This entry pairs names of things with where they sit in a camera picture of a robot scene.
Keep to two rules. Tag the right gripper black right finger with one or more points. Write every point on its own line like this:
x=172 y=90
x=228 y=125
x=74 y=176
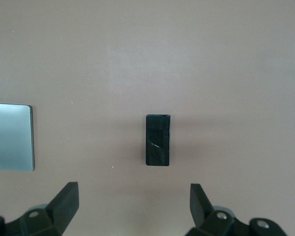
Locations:
x=199 y=204

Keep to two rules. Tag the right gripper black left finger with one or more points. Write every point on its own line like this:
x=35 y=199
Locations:
x=64 y=204

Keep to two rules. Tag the black smartphone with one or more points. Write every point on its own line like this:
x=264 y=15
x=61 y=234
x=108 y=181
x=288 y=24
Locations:
x=157 y=140

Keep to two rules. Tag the silver closed laptop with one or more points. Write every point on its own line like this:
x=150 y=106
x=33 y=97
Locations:
x=9 y=137

